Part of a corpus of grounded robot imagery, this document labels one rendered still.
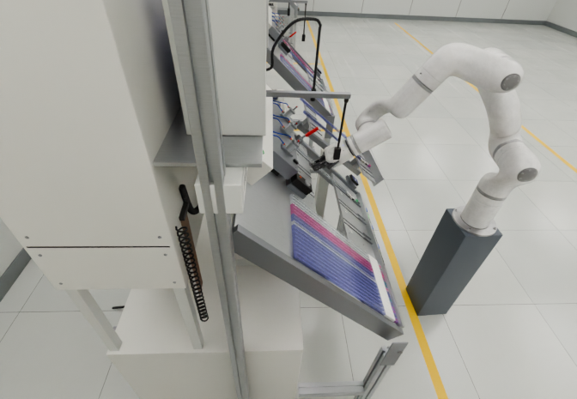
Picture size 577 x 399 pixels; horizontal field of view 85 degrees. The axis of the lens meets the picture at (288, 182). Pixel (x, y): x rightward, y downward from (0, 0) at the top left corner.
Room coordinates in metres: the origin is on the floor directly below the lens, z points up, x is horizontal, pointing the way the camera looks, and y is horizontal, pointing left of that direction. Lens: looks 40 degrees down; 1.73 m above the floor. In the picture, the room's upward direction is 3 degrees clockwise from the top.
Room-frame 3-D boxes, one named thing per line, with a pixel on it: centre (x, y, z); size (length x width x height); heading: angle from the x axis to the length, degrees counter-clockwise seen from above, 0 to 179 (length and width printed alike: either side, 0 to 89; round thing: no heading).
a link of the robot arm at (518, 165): (1.01, -0.87, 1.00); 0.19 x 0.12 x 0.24; 176
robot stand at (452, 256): (1.04, -0.87, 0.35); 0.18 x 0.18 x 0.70; 8
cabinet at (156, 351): (0.78, 0.27, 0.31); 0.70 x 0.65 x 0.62; 4
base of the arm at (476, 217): (1.04, -0.87, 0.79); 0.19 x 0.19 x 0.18
